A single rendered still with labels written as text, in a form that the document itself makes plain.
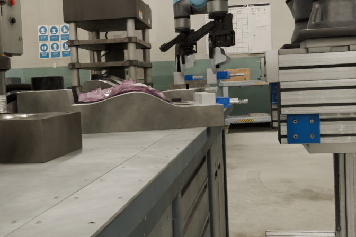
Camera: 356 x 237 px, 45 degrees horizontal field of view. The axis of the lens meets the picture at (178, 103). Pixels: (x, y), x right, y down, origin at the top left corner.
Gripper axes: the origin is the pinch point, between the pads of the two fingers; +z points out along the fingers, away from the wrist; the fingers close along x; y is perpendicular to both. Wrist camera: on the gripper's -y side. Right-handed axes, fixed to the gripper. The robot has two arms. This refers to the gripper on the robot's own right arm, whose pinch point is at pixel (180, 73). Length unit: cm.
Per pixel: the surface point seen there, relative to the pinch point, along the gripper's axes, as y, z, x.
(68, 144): -54, 13, -108
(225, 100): -12, 9, -80
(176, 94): -18, 8, -53
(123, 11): 37, -85, 343
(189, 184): -21, 32, -74
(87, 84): -44, 3, -39
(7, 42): -73, -17, 17
